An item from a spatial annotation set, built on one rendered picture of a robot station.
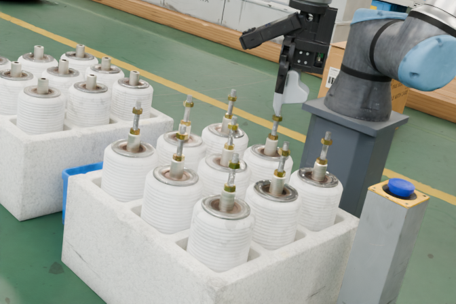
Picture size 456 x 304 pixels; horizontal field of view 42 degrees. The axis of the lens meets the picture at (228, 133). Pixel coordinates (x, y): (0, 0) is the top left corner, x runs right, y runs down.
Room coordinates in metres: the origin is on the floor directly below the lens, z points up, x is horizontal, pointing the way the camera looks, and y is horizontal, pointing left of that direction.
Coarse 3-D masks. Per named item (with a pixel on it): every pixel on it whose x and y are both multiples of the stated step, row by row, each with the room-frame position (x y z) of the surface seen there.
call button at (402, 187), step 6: (390, 180) 0.83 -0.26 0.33; (396, 180) 0.84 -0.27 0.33; (402, 180) 0.84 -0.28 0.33; (390, 186) 0.82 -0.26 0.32; (396, 186) 0.82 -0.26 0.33; (402, 186) 0.82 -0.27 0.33; (408, 186) 0.82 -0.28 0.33; (414, 186) 0.83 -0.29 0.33; (396, 192) 0.82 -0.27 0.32; (402, 192) 0.81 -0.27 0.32; (408, 192) 0.81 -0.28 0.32
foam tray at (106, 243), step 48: (96, 192) 0.91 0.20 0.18; (96, 240) 0.88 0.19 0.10; (144, 240) 0.80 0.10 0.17; (336, 240) 0.91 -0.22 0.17; (96, 288) 0.87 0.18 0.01; (144, 288) 0.79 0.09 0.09; (192, 288) 0.72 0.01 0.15; (240, 288) 0.73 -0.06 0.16; (288, 288) 0.83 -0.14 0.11; (336, 288) 0.95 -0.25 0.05
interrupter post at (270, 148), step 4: (268, 140) 1.05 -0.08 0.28; (272, 140) 1.05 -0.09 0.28; (276, 140) 1.05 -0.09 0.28; (268, 144) 1.05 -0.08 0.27; (272, 144) 1.05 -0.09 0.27; (276, 144) 1.05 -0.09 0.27; (268, 148) 1.05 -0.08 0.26; (272, 148) 1.05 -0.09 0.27; (264, 152) 1.05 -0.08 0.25; (268, 152) 1.05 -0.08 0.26; (272, 152) 1.05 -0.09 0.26
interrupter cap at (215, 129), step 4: (212, 124) 1.15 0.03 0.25; (216, 124) 1.16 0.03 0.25; (220, 124) 1.16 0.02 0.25; (208, 128) 1.12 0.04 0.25; (212, 128) 1.13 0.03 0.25; (216, 128) 1.14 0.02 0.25; (220, 128) 1.14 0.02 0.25; (240, 128) 1.16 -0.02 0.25; (212, 132) 1.11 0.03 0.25; (216, 132) 1.11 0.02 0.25; (220, 132) 1.11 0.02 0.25; (236, 132) 1.13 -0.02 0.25; (240, 132) 1.14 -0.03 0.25; (220, 136) 1.10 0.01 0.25; (224, 136) 1.10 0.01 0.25; (236, 136) 1.10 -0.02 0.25; (240, 136) 1.11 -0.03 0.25
